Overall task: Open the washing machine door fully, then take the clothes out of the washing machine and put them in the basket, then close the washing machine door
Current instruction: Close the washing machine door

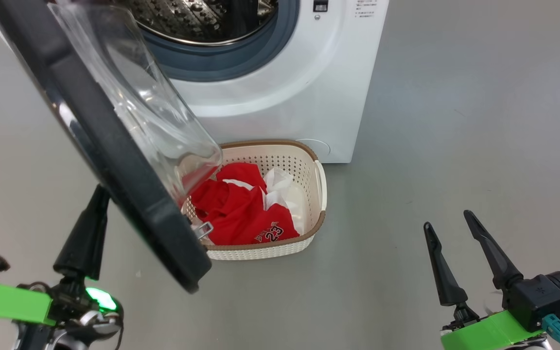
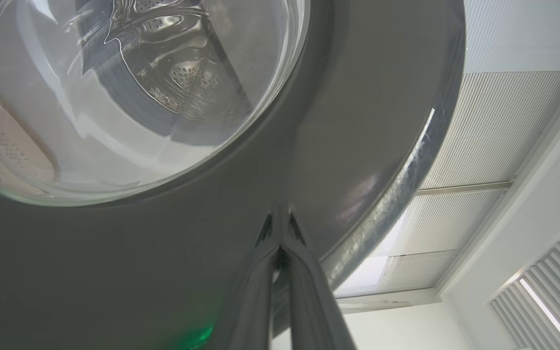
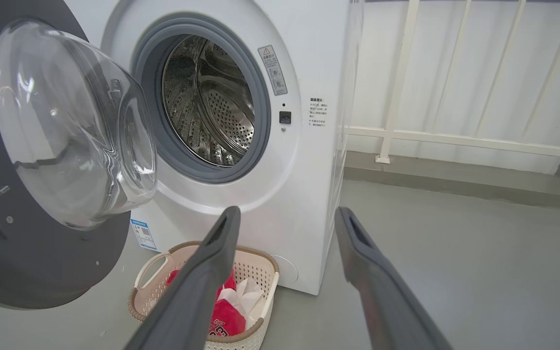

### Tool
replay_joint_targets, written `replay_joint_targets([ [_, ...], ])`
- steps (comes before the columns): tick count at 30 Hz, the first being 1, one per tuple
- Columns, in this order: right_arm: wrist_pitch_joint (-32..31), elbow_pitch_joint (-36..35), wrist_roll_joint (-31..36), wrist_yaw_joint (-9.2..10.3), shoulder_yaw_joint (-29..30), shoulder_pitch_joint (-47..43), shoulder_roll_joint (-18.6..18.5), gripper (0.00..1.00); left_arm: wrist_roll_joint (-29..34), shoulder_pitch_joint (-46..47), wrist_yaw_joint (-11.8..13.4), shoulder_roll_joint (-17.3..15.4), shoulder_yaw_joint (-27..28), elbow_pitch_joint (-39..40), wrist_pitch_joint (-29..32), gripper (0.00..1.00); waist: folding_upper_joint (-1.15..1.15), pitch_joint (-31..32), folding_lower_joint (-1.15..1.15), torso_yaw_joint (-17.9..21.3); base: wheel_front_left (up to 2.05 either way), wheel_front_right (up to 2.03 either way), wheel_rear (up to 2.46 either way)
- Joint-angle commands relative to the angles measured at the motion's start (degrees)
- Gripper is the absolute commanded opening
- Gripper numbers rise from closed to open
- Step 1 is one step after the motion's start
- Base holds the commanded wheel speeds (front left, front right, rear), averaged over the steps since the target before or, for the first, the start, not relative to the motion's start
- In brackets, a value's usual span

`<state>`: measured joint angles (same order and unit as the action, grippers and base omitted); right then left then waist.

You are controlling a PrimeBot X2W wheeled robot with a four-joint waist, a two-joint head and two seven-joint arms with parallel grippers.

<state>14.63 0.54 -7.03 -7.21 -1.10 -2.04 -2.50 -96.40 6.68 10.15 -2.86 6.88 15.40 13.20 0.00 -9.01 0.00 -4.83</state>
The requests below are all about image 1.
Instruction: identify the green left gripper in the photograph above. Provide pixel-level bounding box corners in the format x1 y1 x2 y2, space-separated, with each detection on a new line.
0 183 118 326

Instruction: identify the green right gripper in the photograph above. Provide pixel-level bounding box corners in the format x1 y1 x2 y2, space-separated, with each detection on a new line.
423 210 546 350

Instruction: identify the black glass washer door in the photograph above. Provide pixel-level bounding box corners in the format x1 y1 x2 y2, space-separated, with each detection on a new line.
0 0 223 294

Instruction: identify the red and white jersey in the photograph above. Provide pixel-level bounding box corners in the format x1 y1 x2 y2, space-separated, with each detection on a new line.
183 162 306 246

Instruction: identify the cream perforated laundry basket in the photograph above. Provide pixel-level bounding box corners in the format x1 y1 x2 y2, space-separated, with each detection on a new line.
183 140 328 261

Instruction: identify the white front-load washing machine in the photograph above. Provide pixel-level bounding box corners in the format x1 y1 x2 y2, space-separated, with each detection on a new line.
0 0 390 163

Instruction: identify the round white filter cover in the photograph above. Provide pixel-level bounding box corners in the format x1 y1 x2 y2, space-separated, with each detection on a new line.
297 139 332 158

